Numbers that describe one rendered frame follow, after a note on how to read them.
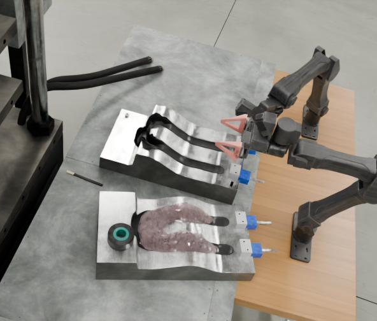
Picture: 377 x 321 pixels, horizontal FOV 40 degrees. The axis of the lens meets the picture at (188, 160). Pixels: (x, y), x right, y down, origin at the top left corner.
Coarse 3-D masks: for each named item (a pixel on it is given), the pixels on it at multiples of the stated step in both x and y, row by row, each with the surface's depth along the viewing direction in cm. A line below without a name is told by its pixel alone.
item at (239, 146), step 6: (246, 132) 152; (246, 138) 151; (216, 144) 152; (222, 144) 151; (228, 144) 150; (234, 144) 149; (240, 144) 149; (228, 150) 153; (234, 150) 152; (240, 150) 149; (234, 156) 152; (240, 156) 151
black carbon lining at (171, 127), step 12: (156, 120) 189; (168, 120) 192; (144, 132) 195; (180, 132) 194; (156, 144) 187; (192, 144) 194; (204, 144) 195; (180, 156) 188; (204, 168) 187; (216, 168) 188
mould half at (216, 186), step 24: (120, 120) 198; (144, 120) 200; (120, 144) 191; (144, 144) 183; (168, 144) 187; (120, 168) 188; (144, 168) 185; (168, 168) 182; (192, 168) 186; (192, 192) 189; (216, 192) 186
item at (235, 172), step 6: (234, 168) 185; (240, 168) 185; (228, 174) 187; (234, 174) 183; (240, 174) 185; (246, 174) 186; (240, 180) 185; (246, 180) 185; (252, 180) 186; (258, 180) 186
